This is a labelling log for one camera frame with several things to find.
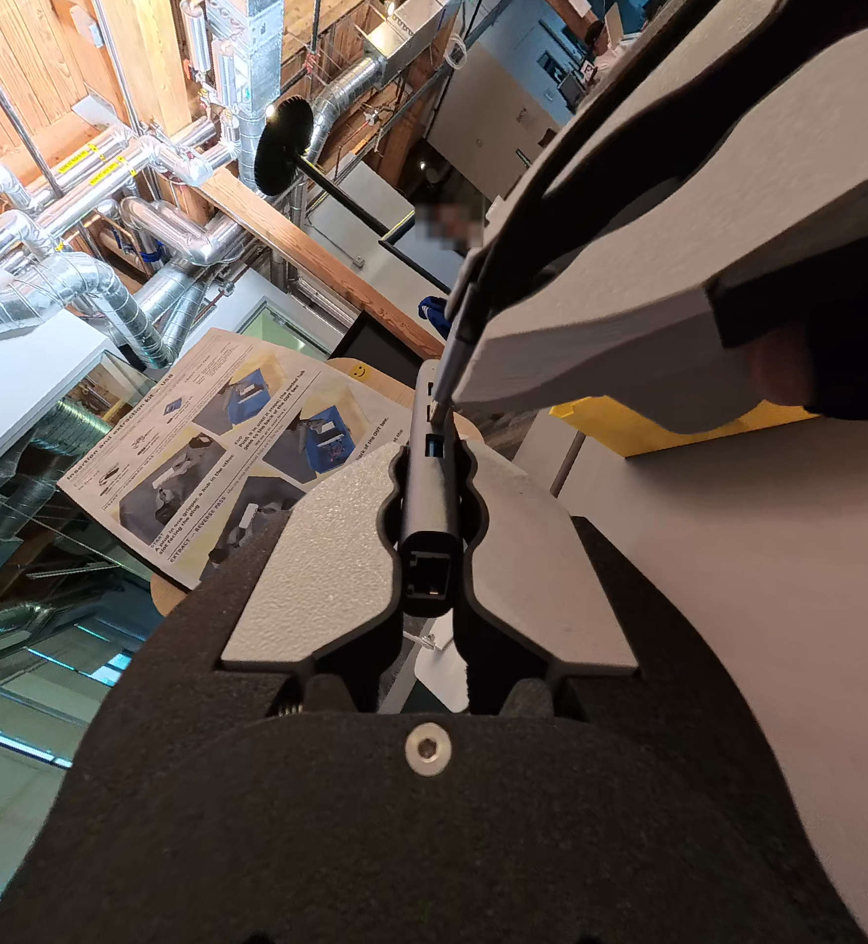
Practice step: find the silver ventilation duct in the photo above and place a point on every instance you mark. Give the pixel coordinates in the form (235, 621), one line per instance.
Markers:
(50, 280)

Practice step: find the white stand base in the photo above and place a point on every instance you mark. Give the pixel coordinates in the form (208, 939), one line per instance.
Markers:
(441, 671)

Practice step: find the blue bag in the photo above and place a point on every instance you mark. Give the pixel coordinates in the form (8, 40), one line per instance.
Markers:
(434, 314)

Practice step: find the yellow plastic bin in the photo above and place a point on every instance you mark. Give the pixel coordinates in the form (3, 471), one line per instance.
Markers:
(626, 428)

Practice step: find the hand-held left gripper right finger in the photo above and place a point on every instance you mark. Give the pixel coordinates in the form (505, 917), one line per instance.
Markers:
(545, 590)

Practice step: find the instruction poster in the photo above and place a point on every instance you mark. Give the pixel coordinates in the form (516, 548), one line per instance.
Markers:
(183, 443)

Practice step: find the large glass window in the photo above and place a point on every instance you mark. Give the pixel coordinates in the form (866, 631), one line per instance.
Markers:
(36, 708)

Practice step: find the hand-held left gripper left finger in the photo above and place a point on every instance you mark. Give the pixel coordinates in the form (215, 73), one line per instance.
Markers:
(316, 590)

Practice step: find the slim grey usb hub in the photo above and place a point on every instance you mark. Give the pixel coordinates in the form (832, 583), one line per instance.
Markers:
(431, 516)

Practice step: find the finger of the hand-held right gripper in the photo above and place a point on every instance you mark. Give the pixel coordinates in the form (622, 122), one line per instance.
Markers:
(626, 325)
(611, 103)

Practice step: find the black disc on pole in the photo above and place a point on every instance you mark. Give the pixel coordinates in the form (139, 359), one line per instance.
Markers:
(282, 143)

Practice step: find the black monitor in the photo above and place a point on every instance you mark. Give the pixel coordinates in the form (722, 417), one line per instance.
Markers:
(375, 351)

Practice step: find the person's right hand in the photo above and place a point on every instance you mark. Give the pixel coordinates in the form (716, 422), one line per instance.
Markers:
(782, 366)

